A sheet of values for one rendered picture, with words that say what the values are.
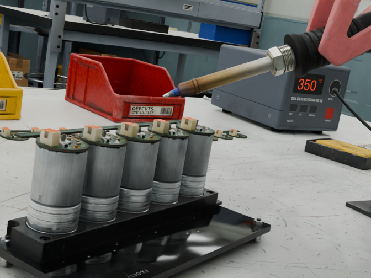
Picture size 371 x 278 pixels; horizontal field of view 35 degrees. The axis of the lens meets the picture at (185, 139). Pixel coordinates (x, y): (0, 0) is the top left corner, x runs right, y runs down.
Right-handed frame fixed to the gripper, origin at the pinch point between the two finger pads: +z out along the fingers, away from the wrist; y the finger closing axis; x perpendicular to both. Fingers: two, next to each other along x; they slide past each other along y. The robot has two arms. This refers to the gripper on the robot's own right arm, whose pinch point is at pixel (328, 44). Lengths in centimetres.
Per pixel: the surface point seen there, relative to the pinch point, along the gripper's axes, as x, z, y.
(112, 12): 5, 2, -280
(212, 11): 48, -33, -298
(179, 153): -2.3, 9.9, -1.8
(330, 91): 20.8, -4.4, -42.8
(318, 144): 18.1, 2.7, -30.1
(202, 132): -1.4, 8.2, -3.7
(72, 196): -6.8, 13.8, 4.1
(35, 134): -9.8, 12.9, 2.3
